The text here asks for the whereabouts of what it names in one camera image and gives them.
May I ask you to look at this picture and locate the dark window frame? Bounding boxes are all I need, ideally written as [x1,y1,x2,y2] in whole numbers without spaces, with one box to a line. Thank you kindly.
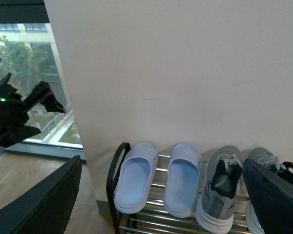
[0,0,85,159]

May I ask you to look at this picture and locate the grey knit sneaker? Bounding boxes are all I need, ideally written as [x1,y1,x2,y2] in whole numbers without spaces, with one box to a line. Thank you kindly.
[195,146,242,234]
[246,147,293,234]

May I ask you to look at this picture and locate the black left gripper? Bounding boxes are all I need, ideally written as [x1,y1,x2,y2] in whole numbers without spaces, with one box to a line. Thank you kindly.
[0,72,66,148]

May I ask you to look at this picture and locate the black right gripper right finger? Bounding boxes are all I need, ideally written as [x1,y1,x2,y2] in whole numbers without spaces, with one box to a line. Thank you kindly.
[243,159,293,234]

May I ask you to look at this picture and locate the light blue slide sandal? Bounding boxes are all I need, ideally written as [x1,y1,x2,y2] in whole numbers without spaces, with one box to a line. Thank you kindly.
[114,142,159,214]
[163,143,204,218]

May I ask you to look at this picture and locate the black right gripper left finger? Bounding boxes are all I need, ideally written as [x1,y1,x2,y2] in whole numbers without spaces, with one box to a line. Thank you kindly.
[0,155,82,234]

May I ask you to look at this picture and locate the black metal shoe rack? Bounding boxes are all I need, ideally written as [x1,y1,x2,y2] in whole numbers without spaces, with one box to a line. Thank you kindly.
[106,142,251,234]

